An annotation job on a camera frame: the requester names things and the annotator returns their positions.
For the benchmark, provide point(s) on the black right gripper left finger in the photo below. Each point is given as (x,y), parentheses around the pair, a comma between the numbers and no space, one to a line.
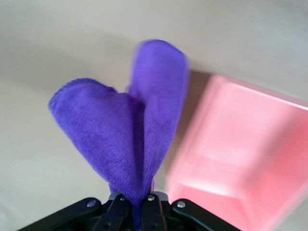
(115,214)

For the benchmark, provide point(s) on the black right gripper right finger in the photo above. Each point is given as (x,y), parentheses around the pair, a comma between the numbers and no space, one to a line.
(151,214)

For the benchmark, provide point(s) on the purple microfibre cloth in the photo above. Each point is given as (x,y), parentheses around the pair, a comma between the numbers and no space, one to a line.
(115,125)

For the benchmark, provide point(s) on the pink plastic bin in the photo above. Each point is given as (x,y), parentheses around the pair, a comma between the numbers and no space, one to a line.
(240,144)

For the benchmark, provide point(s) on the brown table cover sheet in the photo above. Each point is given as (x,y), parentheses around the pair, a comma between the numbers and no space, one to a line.
(48,48)

